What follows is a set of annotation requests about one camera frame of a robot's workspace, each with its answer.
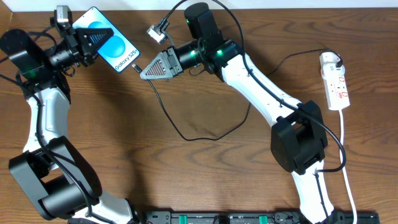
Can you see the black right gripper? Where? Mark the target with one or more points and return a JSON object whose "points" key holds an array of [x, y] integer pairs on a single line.
{"points": [[171, 61]]}

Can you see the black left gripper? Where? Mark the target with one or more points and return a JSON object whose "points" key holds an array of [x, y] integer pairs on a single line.
{"points": [[74, 46]]}

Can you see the blue Galaxy smartphone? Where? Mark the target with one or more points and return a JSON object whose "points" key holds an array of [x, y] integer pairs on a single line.
{"points": [[118, 51]]}

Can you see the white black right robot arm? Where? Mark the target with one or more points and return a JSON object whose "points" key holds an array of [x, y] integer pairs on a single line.
{"points": [[298, 139]]}

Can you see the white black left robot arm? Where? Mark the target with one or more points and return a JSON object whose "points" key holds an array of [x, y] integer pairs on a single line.
{"points": [[56, 178]]}

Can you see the white power strip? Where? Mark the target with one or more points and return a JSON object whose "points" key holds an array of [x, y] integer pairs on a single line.
{"points": [[333, 74]]}

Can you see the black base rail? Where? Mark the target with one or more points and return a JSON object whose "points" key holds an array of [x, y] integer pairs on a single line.
{"points": [[289, 217]]}

